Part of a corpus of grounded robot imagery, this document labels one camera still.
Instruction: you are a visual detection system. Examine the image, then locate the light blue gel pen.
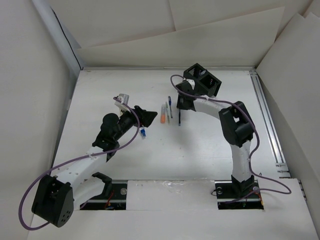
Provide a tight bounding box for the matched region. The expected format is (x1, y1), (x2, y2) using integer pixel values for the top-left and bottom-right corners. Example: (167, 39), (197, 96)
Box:
(178, 109), (182, 126)

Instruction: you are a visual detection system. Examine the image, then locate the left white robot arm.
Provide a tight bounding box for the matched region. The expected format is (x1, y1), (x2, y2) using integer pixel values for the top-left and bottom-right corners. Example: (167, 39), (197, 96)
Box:
(31, 105), (158, 228)

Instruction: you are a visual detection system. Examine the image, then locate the right aluminium rail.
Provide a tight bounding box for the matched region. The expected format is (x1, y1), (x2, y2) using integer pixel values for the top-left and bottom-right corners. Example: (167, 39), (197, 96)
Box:
(249, 70), (291, 179)

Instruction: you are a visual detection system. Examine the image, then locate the black two-compartment pen holder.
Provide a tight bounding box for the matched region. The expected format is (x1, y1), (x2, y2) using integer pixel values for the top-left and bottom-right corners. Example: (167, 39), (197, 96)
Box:
(183, 63), (222, 97)

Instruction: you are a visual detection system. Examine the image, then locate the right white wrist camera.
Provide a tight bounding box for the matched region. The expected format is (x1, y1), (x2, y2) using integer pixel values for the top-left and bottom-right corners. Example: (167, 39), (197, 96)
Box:
(184, 78), (196, 90)

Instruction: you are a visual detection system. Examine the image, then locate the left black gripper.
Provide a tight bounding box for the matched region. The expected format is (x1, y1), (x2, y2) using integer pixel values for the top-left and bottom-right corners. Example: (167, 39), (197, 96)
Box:
(113, 105), (156, 141)

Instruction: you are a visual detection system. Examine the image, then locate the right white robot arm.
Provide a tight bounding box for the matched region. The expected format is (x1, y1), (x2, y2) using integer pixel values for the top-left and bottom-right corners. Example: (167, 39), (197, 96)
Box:
(173, 79), (258, 200)

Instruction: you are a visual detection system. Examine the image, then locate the dark blue ballpoint pen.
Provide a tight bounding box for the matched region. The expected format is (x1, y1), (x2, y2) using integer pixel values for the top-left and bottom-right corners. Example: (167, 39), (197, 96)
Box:
(168, 96), (173, 118)

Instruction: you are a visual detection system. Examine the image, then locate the orange cap highlighter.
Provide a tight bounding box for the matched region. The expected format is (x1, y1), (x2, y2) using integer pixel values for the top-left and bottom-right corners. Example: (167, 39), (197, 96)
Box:
(160, 104), (167, 124)

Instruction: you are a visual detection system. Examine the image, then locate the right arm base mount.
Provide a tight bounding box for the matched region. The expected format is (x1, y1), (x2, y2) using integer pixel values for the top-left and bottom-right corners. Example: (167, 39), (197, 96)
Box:
(211, 175), (264, 210)

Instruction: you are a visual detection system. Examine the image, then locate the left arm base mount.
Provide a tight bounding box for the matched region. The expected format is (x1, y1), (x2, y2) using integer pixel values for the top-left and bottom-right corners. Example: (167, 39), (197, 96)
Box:
(79, 172), (128, 211)

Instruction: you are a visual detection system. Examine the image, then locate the green clear pen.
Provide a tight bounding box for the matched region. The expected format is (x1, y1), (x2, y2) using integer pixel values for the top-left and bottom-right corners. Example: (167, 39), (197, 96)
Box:
(164, 101), (170, 124)

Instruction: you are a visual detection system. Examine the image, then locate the blue cap glue bottle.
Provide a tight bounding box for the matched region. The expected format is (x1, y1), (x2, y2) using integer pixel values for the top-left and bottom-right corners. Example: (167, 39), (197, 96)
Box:
(140, 126), (147, 139)

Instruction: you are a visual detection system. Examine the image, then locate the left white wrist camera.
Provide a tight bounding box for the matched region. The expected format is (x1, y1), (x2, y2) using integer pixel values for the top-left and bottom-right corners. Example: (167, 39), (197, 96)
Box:
(114, 93), (130, 111)

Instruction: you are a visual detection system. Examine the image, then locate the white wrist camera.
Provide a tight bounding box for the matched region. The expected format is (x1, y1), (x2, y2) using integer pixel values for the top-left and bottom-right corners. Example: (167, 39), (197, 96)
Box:
(114, 93), (130, 111)
(184, 78), (196, 90)

